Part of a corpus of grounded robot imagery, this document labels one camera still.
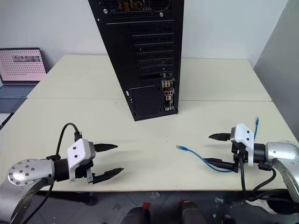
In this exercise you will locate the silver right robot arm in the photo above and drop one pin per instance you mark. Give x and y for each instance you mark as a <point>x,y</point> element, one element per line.
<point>280,151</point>

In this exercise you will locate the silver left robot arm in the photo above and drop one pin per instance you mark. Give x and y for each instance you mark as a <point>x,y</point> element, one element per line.
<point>25,173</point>

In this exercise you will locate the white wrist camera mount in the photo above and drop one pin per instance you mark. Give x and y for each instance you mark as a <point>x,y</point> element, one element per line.
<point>78,154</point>
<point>244,135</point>

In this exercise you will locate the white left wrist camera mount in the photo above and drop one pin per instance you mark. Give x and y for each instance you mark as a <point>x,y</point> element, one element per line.
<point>78,154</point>

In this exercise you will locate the open grey laptop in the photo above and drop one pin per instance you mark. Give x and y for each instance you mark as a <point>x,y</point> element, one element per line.
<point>22,67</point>

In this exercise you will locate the grey partition panel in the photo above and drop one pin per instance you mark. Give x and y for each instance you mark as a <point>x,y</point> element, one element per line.
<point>280,70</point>

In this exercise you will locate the dark rounded shape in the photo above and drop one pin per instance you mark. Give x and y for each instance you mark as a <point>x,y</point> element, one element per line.
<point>137,214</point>
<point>191,212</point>

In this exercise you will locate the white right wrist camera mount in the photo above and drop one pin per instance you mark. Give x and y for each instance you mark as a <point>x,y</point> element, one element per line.
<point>244,135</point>

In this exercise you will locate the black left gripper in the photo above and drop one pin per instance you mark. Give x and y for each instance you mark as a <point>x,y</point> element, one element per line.
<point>81,172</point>

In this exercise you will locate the black table frame bar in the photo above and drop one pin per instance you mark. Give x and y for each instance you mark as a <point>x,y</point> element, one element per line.
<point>70,198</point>

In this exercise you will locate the black computer tower case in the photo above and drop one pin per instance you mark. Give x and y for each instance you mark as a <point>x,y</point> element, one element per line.
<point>149,58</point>

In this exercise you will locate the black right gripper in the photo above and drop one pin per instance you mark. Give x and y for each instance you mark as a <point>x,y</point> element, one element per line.
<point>237,154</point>

